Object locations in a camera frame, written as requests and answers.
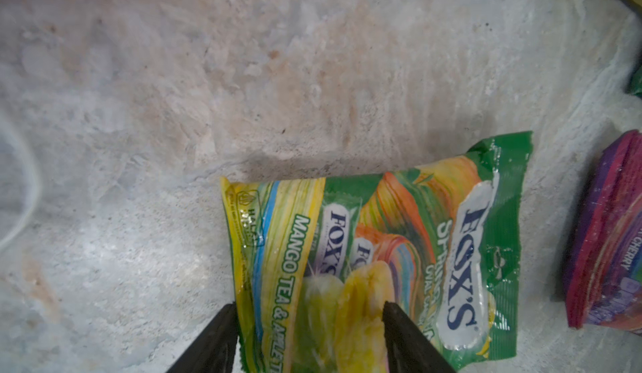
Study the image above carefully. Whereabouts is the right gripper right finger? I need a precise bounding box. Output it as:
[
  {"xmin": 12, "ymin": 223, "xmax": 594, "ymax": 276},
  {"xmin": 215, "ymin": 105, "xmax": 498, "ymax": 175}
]
[{"xmin": 382, "ymin": 301, "xmax": 456, "ymax": 373}]

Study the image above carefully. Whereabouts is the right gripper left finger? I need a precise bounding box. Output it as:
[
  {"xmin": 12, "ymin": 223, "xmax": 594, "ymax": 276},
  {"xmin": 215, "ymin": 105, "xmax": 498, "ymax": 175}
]
[{"xmin": 167, "ymin": 302, "xmax": 239, "ymax": 373}]

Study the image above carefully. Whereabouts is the green mango tea candy packet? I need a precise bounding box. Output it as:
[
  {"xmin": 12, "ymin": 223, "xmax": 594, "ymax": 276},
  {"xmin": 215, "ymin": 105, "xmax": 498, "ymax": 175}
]
[{"xmin": 221, "ymin": 132, "xmax": 533, "ymax": 372}]

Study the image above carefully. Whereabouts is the purple snack packet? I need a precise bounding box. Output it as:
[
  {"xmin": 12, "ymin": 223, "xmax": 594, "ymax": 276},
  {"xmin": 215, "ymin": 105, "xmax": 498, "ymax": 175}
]
[{"xmin": 563, "ymin": 130, "xmax": 641, "ymax": 335}]

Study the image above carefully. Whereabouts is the red paper gift bag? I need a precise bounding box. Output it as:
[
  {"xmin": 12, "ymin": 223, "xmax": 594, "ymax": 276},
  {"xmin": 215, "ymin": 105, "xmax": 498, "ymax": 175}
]
[{"xmin": 1, "ymin": 113, "xmax": 43, "ymax": 254}]

